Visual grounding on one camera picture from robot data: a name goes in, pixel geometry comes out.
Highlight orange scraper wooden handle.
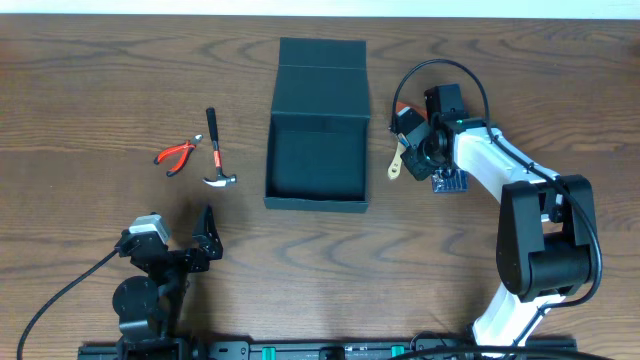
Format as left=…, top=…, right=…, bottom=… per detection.
left=386, top=101, right=429, bottom=181

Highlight blue screwdriver set case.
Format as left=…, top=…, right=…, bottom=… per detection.
left=431, top=169, right=469, bottom=193

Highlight small black claw hammer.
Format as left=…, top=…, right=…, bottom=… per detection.
left=203, top=107, right=237, bottom=188

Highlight red handled pliers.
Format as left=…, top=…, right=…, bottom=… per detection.
left=153, top=134, right=202, bottom=177

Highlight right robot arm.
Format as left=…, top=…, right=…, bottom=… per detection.
left=389, top=103, right=602, bottom=346

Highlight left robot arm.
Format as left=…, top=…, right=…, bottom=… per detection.
left=112, top=205, right=223, bottom=352

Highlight dark green open box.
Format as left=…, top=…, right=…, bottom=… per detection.
left=264, top=37, right=371, bottom=213

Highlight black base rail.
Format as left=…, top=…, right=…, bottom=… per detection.
left=77, top=337, right=579, bottom=360

